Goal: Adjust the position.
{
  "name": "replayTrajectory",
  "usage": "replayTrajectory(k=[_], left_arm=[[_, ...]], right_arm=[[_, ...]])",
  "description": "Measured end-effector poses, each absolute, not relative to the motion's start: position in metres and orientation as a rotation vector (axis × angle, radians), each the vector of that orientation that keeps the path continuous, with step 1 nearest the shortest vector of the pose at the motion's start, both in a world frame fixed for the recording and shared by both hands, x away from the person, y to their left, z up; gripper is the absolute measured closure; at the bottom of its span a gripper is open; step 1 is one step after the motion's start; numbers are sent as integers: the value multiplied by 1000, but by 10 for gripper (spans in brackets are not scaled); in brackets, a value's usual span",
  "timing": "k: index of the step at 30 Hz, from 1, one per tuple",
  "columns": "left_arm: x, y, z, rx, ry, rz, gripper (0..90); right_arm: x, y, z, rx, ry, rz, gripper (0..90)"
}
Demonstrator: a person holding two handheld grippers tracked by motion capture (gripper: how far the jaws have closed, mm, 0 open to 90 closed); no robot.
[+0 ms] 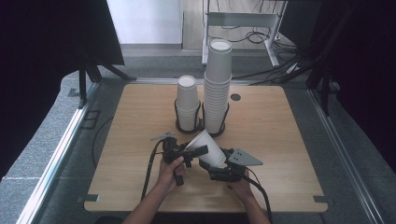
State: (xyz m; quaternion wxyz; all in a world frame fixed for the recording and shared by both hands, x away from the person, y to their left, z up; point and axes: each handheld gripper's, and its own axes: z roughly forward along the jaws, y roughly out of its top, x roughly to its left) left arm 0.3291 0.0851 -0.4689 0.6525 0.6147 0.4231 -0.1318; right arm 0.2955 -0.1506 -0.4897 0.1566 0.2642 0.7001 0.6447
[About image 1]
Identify right hand-held gripper cable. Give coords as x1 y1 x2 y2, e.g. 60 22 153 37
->
242 175 274 224

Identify white metal desk frame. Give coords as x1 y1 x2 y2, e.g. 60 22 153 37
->
201 0 288 68

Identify white paper cup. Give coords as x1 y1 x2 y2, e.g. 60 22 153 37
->
185 129 227 168

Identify person's left hand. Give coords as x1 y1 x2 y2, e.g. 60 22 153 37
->
156 156 187 196

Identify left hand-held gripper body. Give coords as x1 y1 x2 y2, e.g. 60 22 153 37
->
150 132 194 188

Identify hand-held gripper cable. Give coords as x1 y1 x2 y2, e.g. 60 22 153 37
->
242 175 274 224
140 139 166 201

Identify black curtain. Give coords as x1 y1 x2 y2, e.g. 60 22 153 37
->
278 0 396 175
0 0 126 182

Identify black stand post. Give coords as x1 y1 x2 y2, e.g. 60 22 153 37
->
305 66 332 117

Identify short stack of white cups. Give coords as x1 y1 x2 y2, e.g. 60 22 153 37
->
175 75 201 132

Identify tangle of black floor cables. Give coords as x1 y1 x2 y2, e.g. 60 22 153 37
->
207 0 309 86

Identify aluminium floor rail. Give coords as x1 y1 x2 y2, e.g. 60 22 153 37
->
307 88 394 224
15 82 101 224

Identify black wire cup holder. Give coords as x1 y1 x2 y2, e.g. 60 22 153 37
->
174 98 231 138

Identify left hand-held gripper cable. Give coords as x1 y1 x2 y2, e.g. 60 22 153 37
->
140 139 166 201

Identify tall stack of white cups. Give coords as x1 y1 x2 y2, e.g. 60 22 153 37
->
202 38 233 135

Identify thin black floor cable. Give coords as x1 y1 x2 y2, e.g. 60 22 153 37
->
91 116 115 170

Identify person's right hand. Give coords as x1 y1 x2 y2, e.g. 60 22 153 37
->
228 169 255 203

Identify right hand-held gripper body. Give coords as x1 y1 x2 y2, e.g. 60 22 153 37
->
207 147 264 184

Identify black stand legs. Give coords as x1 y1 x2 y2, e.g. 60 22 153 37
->
78 57 137 109

